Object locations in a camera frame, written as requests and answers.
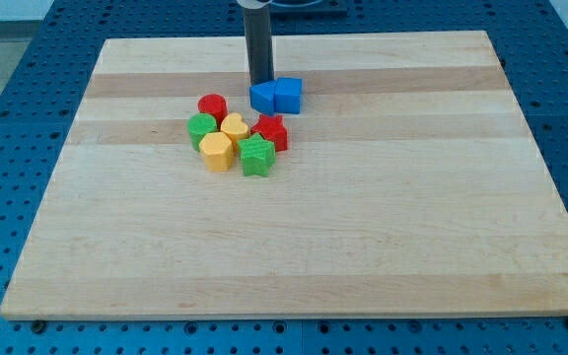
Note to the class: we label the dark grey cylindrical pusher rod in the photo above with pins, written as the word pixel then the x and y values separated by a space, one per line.
pixel 257 23

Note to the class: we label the blue cube block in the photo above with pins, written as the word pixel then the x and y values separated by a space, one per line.
pixel 288 95

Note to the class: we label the red star block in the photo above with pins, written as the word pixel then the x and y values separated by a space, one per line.
pixel 272 128

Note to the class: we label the green star block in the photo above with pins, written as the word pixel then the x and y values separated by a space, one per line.
pixel 257 155

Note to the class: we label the blue triangular block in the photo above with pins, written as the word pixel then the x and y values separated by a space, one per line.
pixel 262 97

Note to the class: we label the red cylinder block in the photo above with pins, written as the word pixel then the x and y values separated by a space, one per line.
pixel 214 104

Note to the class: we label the yellow heart block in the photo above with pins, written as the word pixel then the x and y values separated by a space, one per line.
pixel 235 128

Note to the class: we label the green cylinder block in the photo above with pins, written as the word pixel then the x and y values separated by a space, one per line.
pixel 198 126

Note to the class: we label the yellow hexagon block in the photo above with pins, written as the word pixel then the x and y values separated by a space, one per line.
pixel 217 153

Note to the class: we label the light wooden board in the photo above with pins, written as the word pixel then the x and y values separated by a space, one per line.
pixel 412 187

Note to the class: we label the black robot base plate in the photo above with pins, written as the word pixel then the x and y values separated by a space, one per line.
pixel 307 7

